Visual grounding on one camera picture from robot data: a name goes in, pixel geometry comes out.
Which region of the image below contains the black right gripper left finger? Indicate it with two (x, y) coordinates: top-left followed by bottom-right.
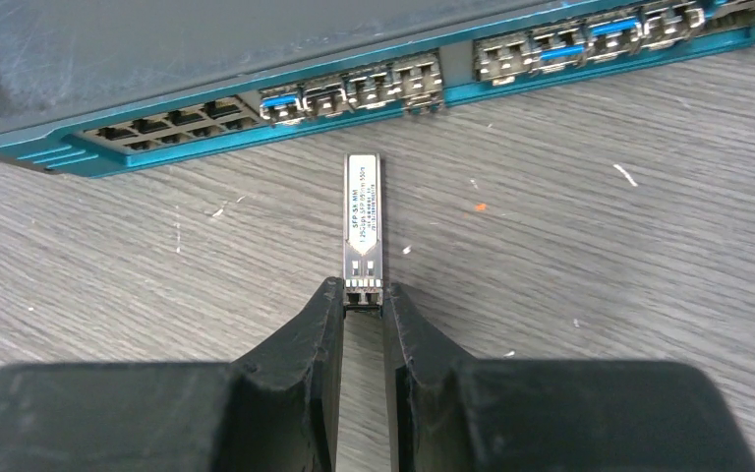
(0, 277), (344, 471)

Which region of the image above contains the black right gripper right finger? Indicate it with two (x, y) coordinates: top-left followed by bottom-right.
(382, 284), (755, 471)

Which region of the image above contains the dark grey network switch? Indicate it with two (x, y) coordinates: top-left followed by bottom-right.
(0, 1), (755, 177)

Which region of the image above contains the silver SFP module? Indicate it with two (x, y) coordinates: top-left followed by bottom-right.
(342, 153), (384, 314)

